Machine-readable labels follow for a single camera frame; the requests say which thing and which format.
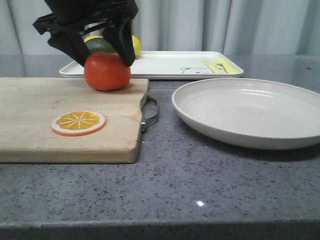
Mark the yellow plastic knife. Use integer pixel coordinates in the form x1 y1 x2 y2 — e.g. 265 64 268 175
200 60 227 74

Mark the grey curtain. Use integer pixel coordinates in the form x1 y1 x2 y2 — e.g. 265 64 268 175
0 0 320 56

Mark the orange fruit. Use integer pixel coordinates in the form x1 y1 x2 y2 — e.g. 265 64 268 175
84 52 131 91

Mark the cream rectangular tray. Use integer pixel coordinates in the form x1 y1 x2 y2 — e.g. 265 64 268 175
59 50 245 80

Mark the yellow lemon behind lime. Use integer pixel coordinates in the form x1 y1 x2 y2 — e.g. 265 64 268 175
84 35 102 42

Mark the green lime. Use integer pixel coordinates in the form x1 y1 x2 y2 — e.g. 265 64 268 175
84 37 117 54

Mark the wooden cutting board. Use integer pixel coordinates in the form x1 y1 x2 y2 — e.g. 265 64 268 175
0 77 149 164

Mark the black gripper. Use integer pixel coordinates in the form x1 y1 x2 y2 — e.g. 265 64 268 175
33 0 138 67

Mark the yellow plastic fork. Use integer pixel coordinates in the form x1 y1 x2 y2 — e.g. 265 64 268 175
215 57 239 74

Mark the cream round plate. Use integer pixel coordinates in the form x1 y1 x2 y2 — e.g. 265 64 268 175
172 78 320 150

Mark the orange slice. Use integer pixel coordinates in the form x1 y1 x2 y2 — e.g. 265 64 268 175
51 110 107 137

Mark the metal cutting board handle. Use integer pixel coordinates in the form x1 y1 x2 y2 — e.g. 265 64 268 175
140 94 159 133

